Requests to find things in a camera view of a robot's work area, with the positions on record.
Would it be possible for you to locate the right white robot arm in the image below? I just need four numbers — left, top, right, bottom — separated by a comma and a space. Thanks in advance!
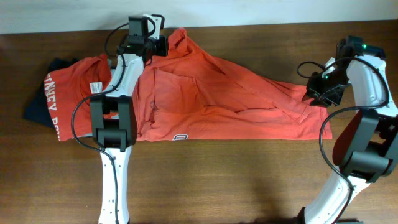
294, 44, 397, 223

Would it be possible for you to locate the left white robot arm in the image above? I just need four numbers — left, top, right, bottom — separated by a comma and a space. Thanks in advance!
90, 35, 169, 223

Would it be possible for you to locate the folded orange printed t-shirt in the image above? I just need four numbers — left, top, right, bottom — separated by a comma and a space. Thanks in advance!
44, 54, 111, 141

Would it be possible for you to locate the folded navy garment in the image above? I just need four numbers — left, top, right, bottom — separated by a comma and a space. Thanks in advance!
22, 58, 78, 129

